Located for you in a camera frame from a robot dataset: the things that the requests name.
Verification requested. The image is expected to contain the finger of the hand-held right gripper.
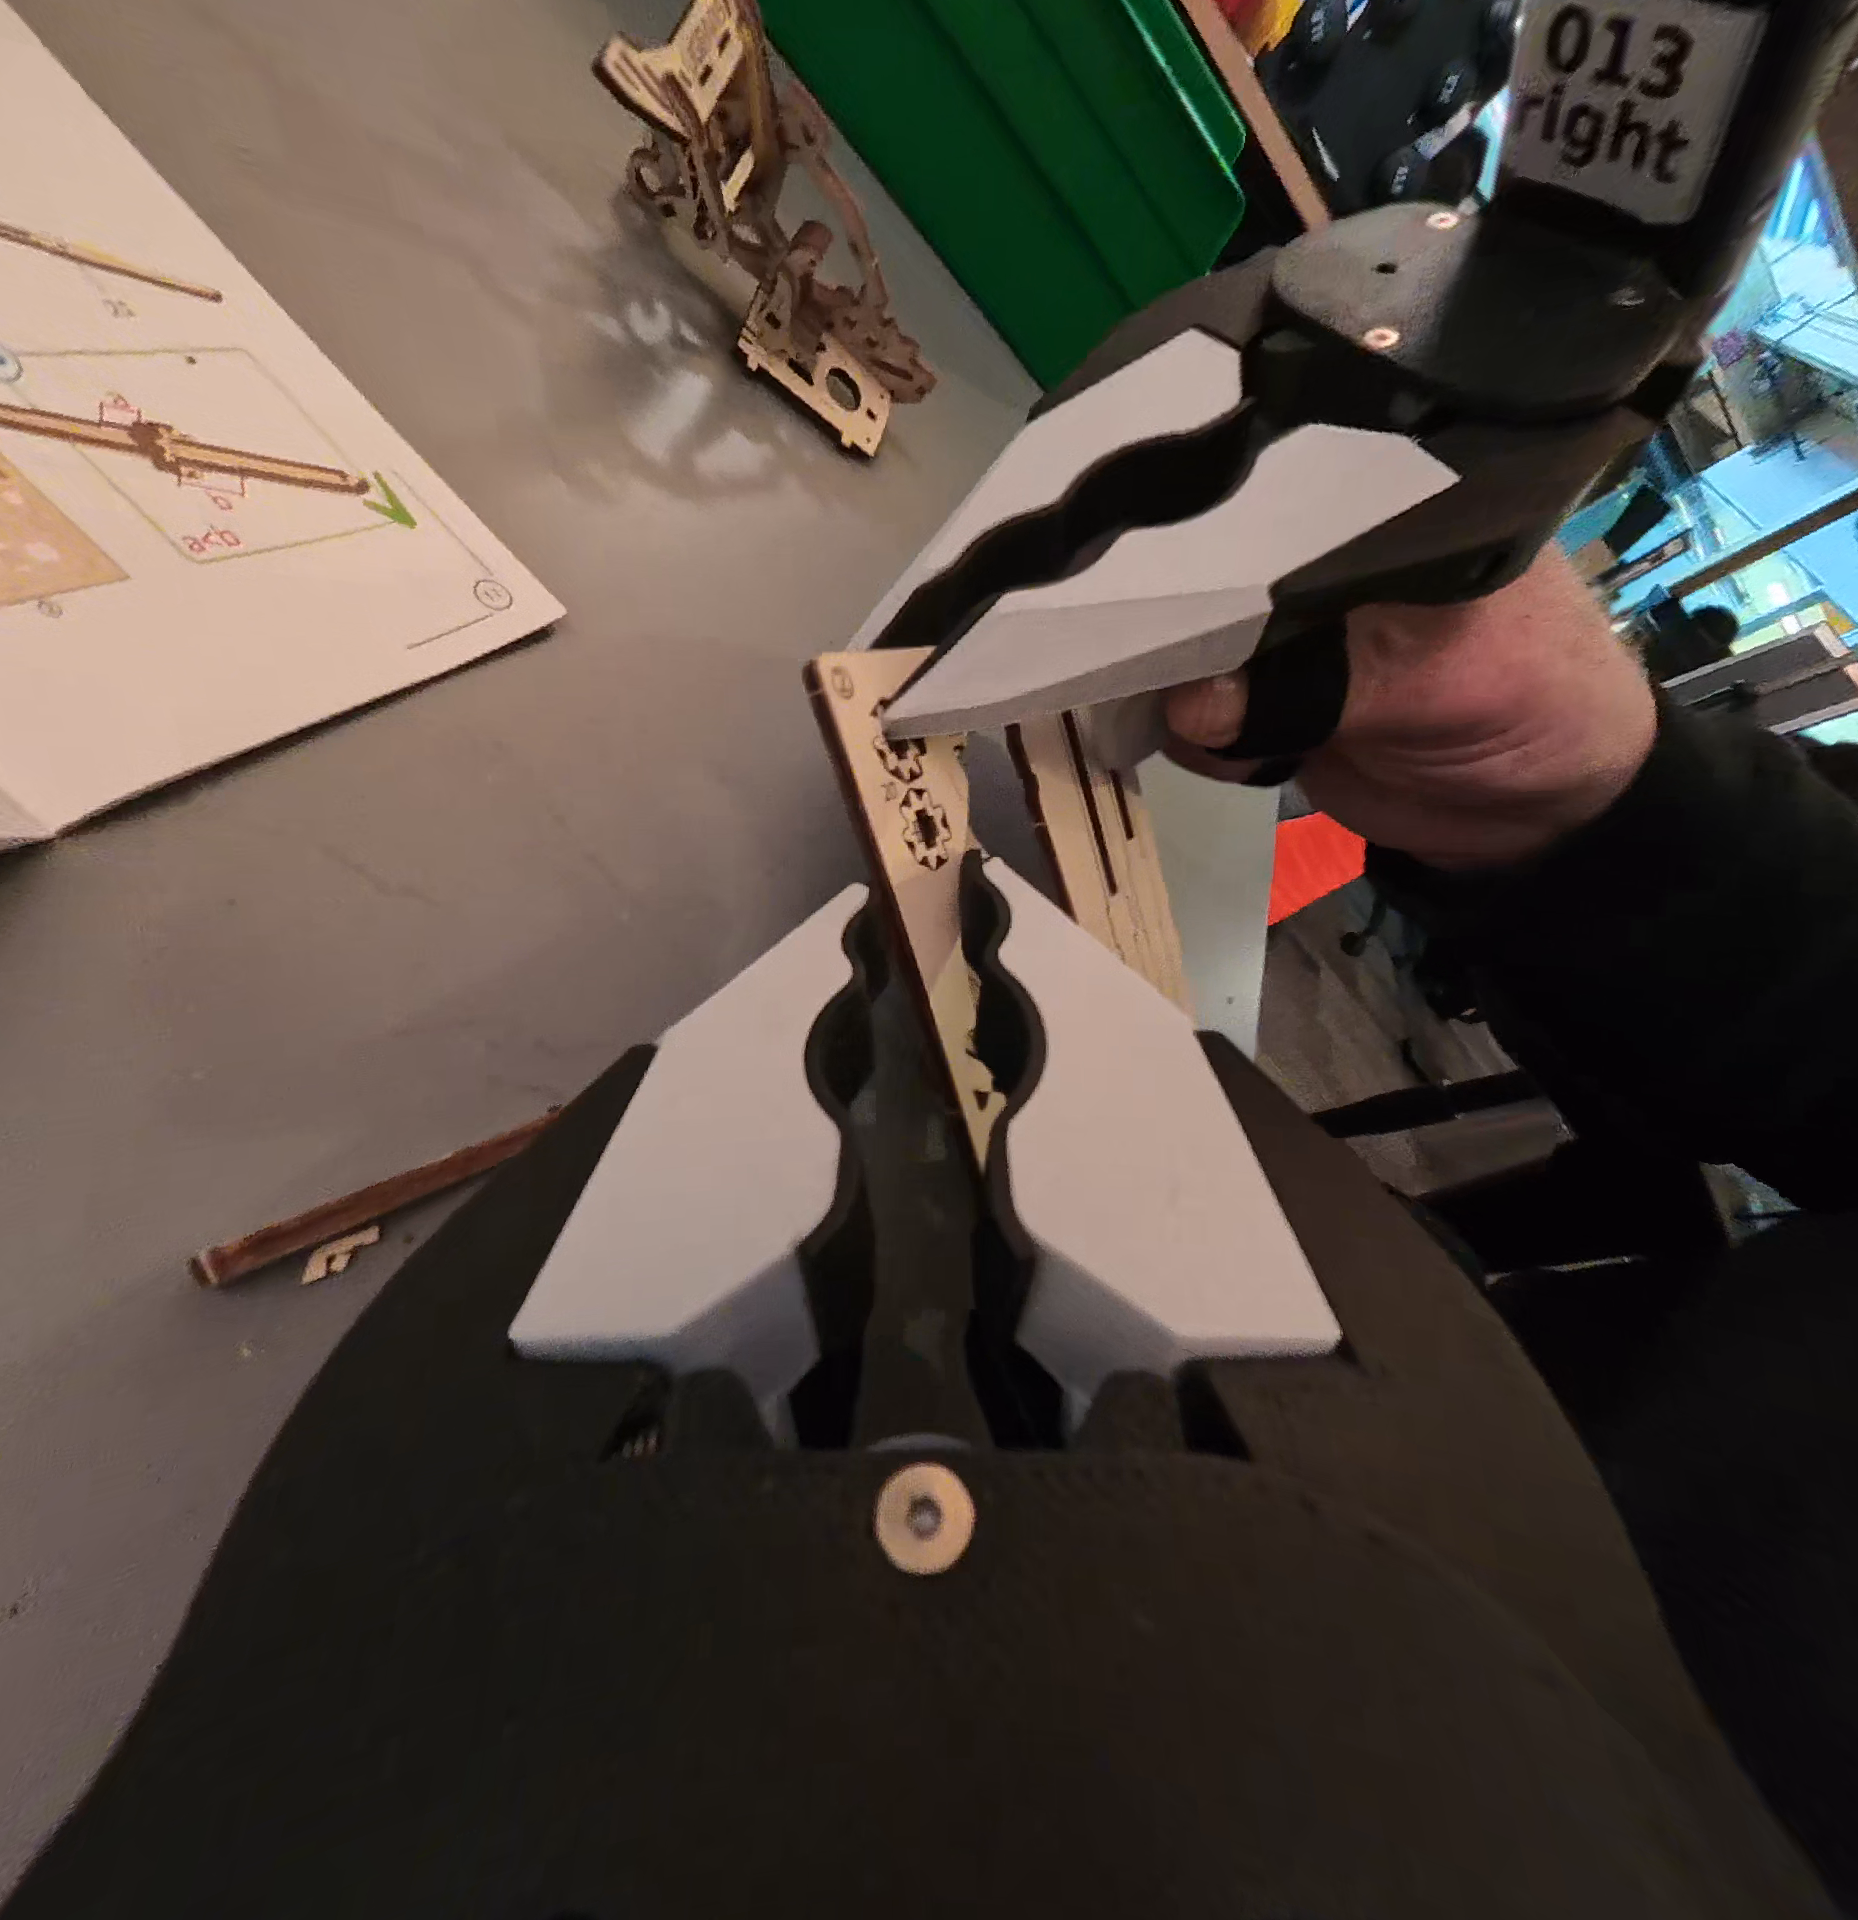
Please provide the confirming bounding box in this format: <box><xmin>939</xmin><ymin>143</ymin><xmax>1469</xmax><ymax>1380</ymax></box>
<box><xmin>877</xmin><ymin>423</ymin><xmax>1462</xmax><ymax>762</ymax></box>
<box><xmin>852</xmin><ymin>326</ymin><xmax>1249</xmax><ymax>657</ymax></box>

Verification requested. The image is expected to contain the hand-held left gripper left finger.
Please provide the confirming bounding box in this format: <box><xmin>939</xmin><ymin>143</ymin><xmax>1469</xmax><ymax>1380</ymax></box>
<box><xmin>509</xmin><ymin>881</ymin><xmax>886</xmax><ymax>1447</ymax></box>

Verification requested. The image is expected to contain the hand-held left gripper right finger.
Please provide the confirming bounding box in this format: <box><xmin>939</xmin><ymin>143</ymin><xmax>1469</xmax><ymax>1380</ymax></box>
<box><xmin>960</xmin><ymin>856</ymin><xmax>1342</xmax><ymax>1444</ymax></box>

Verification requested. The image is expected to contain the laser-cut wooden parts sheet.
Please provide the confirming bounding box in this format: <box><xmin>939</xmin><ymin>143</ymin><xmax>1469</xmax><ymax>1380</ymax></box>
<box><xmin>803</xmin><ymin>646</ymin><xmax>1196</xmax><ymax>1175</ymax></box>

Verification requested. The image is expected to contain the person's right forearm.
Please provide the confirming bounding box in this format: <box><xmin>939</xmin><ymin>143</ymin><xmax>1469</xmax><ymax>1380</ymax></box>
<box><xmin>1370</xmin><ymin>680</ymin><xmax>1858</xmax><ymax>1217</ymax></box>

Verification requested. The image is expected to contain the assembled wooden model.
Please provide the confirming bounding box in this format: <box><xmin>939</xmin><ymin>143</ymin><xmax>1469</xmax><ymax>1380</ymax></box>
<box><xmin>595</xmin><ymin>0</ymin><xmax>939</xmax><ymax>458</ymax></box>

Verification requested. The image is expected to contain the person's right hand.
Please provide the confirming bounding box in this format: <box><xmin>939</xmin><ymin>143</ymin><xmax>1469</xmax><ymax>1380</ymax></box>
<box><xmin>1162</xmin><ymin>539</ymin><xmax>1661</xmax><ymax>876</ymax></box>

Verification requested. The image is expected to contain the green plastic bin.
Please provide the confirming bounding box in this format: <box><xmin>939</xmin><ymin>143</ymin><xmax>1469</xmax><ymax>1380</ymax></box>
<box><xmin>754</xmin><ymin>0</ymin><xmax>1249</xmax><ymax>396</ymax></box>

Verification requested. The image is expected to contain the dark wooden stick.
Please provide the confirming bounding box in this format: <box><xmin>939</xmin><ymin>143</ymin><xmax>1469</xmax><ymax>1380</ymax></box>
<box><xmin>187</xmin><ymin>1106</ymin><xmax>565</xmax><ymax>1290</ymax></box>

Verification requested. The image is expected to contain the white instruction booklet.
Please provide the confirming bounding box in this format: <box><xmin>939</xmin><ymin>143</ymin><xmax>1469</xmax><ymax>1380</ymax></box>
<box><xmin>0</xmin><ymin>0</ymin><xmax>567</xmax><ymax>863</ymax></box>

